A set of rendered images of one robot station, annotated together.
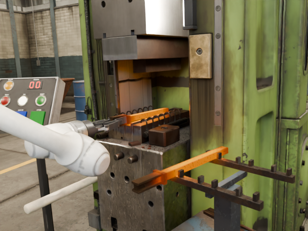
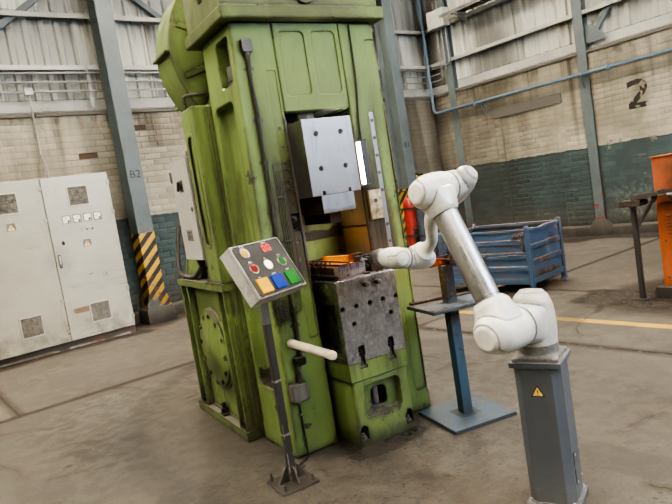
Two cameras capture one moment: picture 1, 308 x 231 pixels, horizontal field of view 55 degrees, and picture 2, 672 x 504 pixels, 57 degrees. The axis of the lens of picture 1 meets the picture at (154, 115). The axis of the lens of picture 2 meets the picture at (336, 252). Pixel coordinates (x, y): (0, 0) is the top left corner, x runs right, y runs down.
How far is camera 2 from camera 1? 314 cm
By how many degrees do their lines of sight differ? 66
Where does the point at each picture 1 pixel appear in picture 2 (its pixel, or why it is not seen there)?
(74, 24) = not seen: outside the picture
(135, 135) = (360, 268)
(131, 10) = (347, 173)
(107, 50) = (328, 205)
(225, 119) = (394, 243)
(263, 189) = not seen: hidden behind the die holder
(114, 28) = (334, 187)
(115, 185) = (359, 314)
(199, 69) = (378, 212)
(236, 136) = not seen: hidden behind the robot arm
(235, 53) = (392, 199)
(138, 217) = (382, 329)
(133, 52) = (351, 203)
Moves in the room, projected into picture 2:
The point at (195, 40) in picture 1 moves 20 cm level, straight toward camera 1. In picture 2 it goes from (372, 193) to (404, 188)
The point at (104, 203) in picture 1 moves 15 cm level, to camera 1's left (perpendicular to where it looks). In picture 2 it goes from (350, 337) to (340, 345)
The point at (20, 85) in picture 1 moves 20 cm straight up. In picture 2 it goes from (254, 251) to (247, 208)
